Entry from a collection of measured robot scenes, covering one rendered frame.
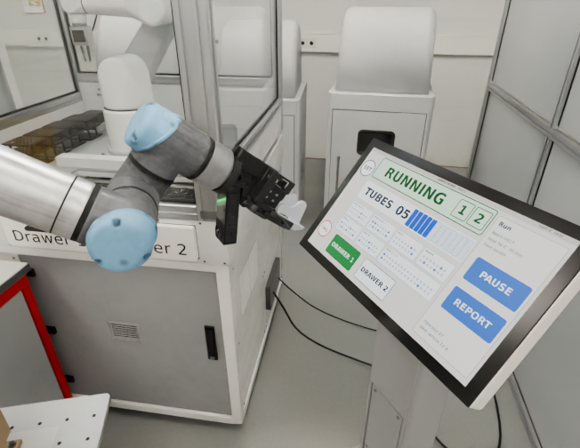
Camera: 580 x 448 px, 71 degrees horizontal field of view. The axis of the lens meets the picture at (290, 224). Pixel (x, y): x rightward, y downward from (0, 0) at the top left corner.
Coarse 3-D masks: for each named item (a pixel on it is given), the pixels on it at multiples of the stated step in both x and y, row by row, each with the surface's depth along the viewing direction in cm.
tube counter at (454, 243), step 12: (408, 204) 82; (396, 216) 83; (408, 216) 81; (420, 216) 79; (408, 228) 80; (420, 228) 78; (432, 228) 76; (444, 228) 74; (432, 240) 75; (444, 240) 73; (456, 240) 72; (468, 240) 70; (456, 252) 71
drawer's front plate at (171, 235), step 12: (168, 228) 114; (180, 228) 114; (192, 228) 114; (156, 240) 117; (168, 240) 116; (180, 240) 116; (192, 240) 115; (156, 252) 119; (168, 252) 118; (192, 252) 117
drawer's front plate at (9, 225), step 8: (0, 216) 122; (8, 224) 123; (16, 224) 122; (24, 224) 122; (8, 232) 124; (16, 232) 124; (24, 232) 123; (32, 232) 123; (40, 232) 122; (8, 240) 126; (16, 240) 125; (24, 240) 125; (32, 240) 124; (40, 240) 124; (48, 240) 123; (64, 240) 122; (48, 248) 125; (56, 248) 124; (64, 248) 124; (72, 248) 123; (80, 248) 123
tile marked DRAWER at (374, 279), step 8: (368, 264) 83; (360, 272) 83; (368, 272) 82; (376, 272) 81; (384, 272) 79; (360, 280) 83; (368, 280) 81; (376, 280) 80; (384, 280) 79; (392, 280) 77; (368, 288) 80; (376, 288) 79; (384, 288) 78; (376, 296) 78; (384, 296) 77
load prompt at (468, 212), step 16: (384, 160) 91; (384, 176) 89; (400, 176) 86; (416, 176) 83; (400, 192) 84; (416, 192) 82; (432, 192) 79; (448, 192) 77; (432, 208) 78; (448, 208) 75; (464, 208) 73; (480, 208) 71; (464, 224) 72; (480, 224) 70
